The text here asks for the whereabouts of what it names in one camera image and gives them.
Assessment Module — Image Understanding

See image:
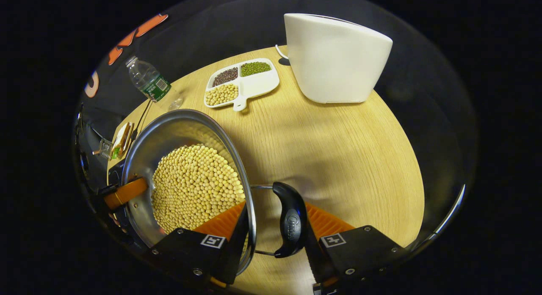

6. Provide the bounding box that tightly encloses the pile of dark red beans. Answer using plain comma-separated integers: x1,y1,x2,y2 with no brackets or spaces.
211,67,239,88

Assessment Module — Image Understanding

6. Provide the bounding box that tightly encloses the white toaster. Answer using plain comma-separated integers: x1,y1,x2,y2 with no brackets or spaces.
283,13,393,105

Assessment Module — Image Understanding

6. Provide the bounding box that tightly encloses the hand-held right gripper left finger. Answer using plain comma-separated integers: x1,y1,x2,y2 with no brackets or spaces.
145,201,251,288

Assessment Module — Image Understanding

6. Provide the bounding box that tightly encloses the clear plastic water bottle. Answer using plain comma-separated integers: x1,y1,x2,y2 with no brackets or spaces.
125,55,184,112

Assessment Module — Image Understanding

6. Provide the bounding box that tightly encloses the shiny metal frame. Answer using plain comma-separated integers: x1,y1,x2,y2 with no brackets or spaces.
406,184,467,251

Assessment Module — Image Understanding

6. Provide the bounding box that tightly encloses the steel pot with black handles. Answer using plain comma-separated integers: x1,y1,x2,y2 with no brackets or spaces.
121,109,308,275

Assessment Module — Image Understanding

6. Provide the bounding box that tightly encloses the black induction cooktop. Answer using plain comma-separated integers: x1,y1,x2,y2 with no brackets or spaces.
108,160,127,186

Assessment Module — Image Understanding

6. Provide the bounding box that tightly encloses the white divided plate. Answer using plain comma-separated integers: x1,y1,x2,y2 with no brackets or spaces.
204,58,280,113

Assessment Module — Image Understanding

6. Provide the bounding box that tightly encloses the sandwich with lettuce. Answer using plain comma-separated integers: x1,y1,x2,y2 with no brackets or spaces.
111,122,136,160

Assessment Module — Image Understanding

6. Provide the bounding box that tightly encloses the pile of green mung beans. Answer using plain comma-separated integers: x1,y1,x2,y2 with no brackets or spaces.
240,61,272,78

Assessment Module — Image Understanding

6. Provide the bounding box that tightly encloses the small wire basket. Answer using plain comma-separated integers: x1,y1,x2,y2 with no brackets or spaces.
92,138,113,160

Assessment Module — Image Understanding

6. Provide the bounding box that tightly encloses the large pile of soybeans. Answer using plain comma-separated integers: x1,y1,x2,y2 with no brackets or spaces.
151,143,246,233

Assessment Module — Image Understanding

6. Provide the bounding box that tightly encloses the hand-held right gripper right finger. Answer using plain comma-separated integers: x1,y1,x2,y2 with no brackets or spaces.
302,201,408,295

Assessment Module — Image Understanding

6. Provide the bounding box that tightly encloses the small pile of soybeans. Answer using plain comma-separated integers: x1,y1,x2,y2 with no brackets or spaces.
205,83,239,107

